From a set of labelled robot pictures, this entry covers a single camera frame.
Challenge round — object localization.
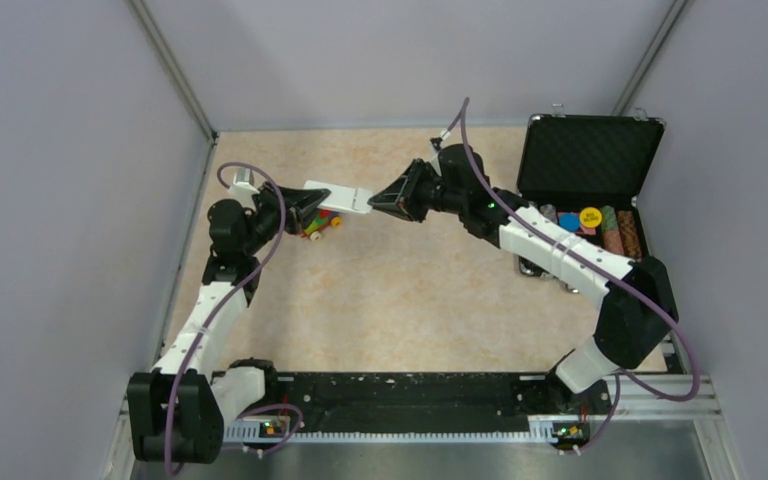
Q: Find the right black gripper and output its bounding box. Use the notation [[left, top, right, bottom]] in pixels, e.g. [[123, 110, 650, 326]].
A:
[[369, 160, 466, 225]]

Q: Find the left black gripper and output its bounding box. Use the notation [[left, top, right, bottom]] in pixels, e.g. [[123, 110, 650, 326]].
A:
[[242, 179, 332, 255]]

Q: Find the white remote control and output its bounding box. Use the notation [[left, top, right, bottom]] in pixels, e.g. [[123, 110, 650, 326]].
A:
[[303, 180, 373, 215]]

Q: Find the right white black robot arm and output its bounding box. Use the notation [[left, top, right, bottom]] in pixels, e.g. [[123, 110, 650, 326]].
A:
[[368, 144, 677, 412]]

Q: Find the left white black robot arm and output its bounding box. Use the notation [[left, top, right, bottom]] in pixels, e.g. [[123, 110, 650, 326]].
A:
[[126, 184, 331, 471]]

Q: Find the colourful toy brick car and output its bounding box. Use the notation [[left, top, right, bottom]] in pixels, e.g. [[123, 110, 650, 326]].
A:
[[300, 209, 342, 241]]

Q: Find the blue round chip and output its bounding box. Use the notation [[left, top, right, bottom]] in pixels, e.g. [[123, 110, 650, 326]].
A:
[[558, 212, 581, 233]]

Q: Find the black poker chip case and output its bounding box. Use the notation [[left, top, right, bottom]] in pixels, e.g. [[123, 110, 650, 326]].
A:
[[516, 114, 667, 260]]

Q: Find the yellow dealer button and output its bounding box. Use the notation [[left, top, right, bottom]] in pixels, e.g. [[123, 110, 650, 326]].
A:
[[578, 207, 603, 229]]

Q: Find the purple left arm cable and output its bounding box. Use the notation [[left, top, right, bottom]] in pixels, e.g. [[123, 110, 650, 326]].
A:
[[163, 161, 304, 478]]

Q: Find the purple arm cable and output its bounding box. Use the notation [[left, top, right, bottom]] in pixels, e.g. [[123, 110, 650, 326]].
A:
[[163, 161, 304, 478], [446, 97, 702, 458]]

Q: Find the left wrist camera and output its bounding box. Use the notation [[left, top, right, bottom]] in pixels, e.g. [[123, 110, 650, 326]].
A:
[[227, 167, 259, 204]]

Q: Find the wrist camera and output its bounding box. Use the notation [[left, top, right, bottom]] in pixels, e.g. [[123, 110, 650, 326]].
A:
[[429, 135, 447, 159], [227, 167, 259, 204]]

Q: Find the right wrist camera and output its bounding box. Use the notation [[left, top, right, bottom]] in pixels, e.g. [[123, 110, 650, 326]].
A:
[[429, 135, 447, 159]]

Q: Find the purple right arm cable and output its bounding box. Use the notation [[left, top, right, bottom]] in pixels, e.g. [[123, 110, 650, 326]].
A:
[[446, 97, 702, 458]]

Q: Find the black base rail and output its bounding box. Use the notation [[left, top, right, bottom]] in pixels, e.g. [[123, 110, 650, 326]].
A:
[[255, 372, 611, 434]]

